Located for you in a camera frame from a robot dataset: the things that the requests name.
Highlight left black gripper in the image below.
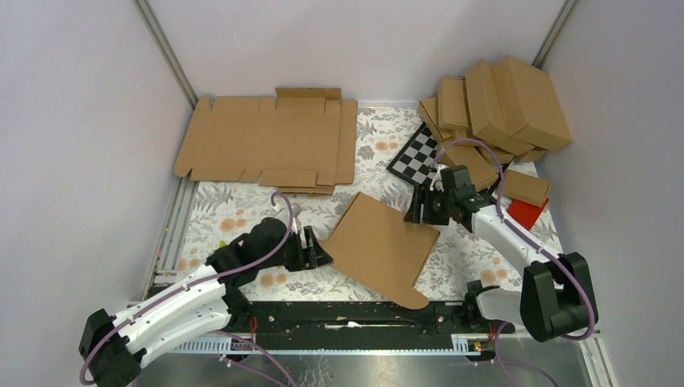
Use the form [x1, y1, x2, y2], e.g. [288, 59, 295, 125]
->
[258, 226, 332, 272]

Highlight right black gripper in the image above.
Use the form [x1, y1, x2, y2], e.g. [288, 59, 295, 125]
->
[403, 184, 455, 227]

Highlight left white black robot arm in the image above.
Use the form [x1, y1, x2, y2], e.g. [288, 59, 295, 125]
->
[78, 218, 334, 386]

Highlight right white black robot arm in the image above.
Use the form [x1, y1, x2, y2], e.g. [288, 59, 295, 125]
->
[404, 165, 599, 342]

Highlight low folded cardboard box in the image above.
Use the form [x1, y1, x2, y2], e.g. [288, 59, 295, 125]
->
[478, 146, 515, 166]

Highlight small cardboard box on red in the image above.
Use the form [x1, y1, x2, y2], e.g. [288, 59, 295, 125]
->
[502, 169, 552, 207]

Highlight large folded cardboard box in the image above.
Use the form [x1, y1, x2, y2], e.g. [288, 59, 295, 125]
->
[492, 56, 573, 151]

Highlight black white chessboard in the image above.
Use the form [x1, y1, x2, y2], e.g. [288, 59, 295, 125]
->
[386, 122, 511, 196]

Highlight stack of flat cardboard blanks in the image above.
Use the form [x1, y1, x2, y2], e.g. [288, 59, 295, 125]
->
[173, 87, 358, 194]

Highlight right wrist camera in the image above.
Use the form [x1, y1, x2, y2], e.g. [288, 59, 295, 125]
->
[429, 170, 444, 192]

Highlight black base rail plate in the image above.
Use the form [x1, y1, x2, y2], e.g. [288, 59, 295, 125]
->
[224, 302, 503, 353]

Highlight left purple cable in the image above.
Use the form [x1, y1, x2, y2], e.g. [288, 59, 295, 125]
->
[78, 191, 300, 387]

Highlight purple cable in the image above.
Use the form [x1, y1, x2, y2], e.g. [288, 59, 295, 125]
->
[78, 191, 300, 387]
[432, 137, 597, 387]

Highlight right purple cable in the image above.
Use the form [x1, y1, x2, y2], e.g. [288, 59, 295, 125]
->
[432, 137, 597, 387]

